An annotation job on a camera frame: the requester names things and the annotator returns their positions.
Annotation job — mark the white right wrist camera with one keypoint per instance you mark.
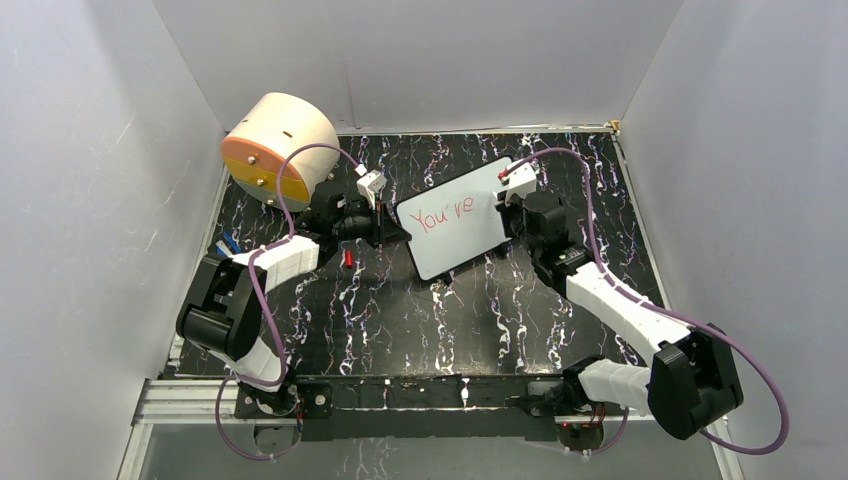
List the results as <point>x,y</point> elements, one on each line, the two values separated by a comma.
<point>518,180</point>

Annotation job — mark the blue white eraser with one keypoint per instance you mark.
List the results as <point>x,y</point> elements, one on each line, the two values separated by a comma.
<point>227,246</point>

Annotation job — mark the white board black frame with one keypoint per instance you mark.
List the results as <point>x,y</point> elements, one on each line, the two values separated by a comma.
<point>454,222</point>

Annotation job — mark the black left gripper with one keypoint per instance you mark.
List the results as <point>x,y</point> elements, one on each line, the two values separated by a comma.
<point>391,232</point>

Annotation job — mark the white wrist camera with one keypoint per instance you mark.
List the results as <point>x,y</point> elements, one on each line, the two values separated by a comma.
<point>370,185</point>
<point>518,180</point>

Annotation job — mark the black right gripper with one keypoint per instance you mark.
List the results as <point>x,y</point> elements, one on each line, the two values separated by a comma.
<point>506,212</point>

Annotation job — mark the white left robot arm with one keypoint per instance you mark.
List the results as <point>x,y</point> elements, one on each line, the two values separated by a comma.
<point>226,302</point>

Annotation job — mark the aluminium frame rail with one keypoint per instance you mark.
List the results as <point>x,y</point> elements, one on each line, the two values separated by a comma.
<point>323,397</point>

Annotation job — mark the cream cylindrical drawer box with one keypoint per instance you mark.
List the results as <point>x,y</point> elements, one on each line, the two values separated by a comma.
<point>280,150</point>

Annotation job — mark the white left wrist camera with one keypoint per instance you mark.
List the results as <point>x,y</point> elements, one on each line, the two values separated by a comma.
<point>370,185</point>

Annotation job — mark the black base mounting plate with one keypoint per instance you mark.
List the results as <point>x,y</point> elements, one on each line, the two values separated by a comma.
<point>441,406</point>

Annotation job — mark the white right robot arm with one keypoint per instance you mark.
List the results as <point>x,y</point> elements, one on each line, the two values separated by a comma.
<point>688,379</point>

